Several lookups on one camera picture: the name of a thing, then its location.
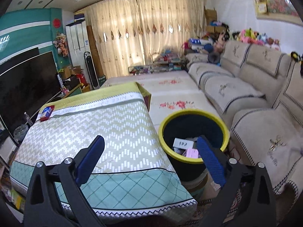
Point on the floral cream floor mat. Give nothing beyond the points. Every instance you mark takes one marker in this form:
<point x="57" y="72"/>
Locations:
<point x="170" y="92"/>

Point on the yellow rimmed dark trash bin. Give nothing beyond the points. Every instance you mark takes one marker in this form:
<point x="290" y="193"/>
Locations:
<point x="184" y="125"/>

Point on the pink artificial flower bunch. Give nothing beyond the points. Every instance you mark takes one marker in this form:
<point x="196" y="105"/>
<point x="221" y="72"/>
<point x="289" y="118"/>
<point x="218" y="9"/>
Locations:
<point x="60" y="43"/>

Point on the glass bowl on cabinet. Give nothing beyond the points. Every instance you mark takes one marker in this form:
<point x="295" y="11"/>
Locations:
<point x="20" y="133"/>

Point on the black tower fan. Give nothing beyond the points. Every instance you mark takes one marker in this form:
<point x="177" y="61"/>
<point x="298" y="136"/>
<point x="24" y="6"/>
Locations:
<point x="91" y="70"/>

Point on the beige fabric sofa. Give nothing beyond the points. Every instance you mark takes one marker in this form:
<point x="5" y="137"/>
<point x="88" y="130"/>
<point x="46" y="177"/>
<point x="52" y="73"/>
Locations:
<point x="255" y="90"/>

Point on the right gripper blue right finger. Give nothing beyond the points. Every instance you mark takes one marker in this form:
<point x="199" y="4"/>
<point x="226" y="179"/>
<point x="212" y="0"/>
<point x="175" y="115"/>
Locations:
<point x="213" y="159"/>

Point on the cream embroidered curtains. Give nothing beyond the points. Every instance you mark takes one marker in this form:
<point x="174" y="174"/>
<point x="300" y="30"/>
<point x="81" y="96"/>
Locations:
<point x="135" y="32"/>

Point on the clear plastic water bottle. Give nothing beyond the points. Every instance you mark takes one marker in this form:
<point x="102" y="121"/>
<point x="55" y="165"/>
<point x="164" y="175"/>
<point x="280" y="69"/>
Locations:
<point x="28" y="119"/>

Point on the large black television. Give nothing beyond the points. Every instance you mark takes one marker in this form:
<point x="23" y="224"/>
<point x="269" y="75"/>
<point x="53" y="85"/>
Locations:
<point x="26" y="87"/>

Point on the framed flower painting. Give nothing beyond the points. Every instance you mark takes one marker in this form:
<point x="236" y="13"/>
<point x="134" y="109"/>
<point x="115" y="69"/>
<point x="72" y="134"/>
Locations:
<point x="277" y="10"/>

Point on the pink box in bin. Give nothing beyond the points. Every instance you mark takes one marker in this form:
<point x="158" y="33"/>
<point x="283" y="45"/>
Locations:
<point x="191" y="153"/>

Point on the pile of plush toys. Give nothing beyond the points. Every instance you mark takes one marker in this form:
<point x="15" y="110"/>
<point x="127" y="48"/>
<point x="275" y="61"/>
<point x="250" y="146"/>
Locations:
<point x="250" y="36"/>

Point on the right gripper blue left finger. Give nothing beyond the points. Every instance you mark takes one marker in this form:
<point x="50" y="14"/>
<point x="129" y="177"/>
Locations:
<point x="87" y="158"/>

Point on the white labelled box in bin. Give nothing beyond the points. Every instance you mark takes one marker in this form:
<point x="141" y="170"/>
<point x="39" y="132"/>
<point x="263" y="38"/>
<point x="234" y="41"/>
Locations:
<point x="183" y="144"/>

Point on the black yellow plush toy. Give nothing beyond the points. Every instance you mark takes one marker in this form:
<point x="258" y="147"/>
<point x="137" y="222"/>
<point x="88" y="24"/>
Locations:
<point x="298" y="59"/>

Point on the red blue snack box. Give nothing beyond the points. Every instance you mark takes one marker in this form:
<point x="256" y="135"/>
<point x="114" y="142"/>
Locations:
<point x="46" y="113"/>

